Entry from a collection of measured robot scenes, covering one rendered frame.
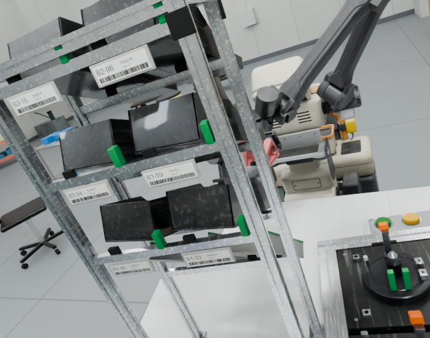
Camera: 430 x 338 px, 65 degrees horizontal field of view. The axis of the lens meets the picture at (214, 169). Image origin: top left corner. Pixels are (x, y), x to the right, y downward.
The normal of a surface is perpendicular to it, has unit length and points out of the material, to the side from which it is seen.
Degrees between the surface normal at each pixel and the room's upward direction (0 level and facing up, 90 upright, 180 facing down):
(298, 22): 90
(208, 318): 0
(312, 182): 98
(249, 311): 0
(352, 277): 0
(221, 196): 65
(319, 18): 90
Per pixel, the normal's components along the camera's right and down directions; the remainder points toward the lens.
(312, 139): -0.32, 0.49
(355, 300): -0.33, -0.86
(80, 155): -0.48, 0.08
